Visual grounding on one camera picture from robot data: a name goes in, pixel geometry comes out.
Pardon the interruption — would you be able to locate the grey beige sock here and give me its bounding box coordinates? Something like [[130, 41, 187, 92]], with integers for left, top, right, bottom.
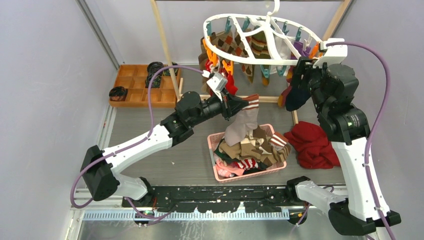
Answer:
[[224, 94, 260, 147]]

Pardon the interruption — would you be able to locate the wooden clothes rack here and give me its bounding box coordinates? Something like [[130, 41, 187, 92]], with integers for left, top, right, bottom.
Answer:
[[149, 0, 353, 126]]

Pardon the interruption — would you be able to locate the green striped hanging sock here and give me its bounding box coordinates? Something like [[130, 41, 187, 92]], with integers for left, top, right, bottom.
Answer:
[[250, 31, 271, 86]]

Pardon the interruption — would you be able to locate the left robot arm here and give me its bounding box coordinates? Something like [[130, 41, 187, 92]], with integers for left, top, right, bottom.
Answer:
[[81, 90, 249, 207]]

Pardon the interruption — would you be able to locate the orange wooden compartment tray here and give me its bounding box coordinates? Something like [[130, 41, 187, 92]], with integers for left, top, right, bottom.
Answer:
[[109, 64, 180, 108]]

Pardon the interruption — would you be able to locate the white hanging sock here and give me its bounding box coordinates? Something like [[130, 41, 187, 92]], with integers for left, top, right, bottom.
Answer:
[[269, 36, 292, 77]]

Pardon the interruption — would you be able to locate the rolled dark sock centre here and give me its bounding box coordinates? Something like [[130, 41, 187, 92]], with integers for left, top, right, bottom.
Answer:
[[145, 73, 162, 89]]

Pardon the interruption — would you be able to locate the rolled dark sock left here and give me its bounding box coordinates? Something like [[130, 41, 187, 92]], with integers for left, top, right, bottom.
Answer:
[[108, 86, 128, 102]]

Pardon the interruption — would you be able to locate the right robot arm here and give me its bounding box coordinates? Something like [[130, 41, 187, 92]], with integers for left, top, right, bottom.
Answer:
[[285, 57, 402, 236]]

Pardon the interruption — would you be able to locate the pink plastic basket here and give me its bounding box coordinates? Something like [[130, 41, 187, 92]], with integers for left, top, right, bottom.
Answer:
[[207, 124, 287, 183]]

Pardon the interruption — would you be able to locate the rolled dark green sock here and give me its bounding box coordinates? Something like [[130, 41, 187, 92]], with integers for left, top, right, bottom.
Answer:
[[162, 67, 179, 77]]

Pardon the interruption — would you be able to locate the brown striped sock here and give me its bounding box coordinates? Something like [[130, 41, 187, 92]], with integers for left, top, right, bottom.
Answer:
[[271, 145, 291, 163]]

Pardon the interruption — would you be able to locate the red hanging sock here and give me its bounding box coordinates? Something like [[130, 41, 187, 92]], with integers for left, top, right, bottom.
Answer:
[[220, 68, 238, 95], [204, 59, 215, 74]]

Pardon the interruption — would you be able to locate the white plastic clip hanger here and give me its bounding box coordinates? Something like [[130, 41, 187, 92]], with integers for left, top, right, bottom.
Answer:
[[202, 0, 322, 77]]

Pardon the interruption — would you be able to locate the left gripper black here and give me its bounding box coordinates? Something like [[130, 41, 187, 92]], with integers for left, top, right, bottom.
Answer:
[[189, 88, 248, 127]]

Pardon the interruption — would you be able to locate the argyle sock in basket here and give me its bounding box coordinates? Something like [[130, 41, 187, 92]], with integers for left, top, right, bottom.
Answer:
[[218, 124, 276, 165]]

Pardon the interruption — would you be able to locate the argyle hanging sock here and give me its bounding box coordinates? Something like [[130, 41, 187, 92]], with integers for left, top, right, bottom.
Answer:
[[211, 31, 247, 57], [233, 33, 256, 84]]

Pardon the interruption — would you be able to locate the maroon purple orange striped sock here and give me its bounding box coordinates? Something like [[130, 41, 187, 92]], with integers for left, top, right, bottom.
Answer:
[[286, 40, 312, 83]]

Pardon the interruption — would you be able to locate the red cloth on table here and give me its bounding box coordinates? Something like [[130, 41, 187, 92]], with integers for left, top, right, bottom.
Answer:
[[283, 121, 341, 169]]

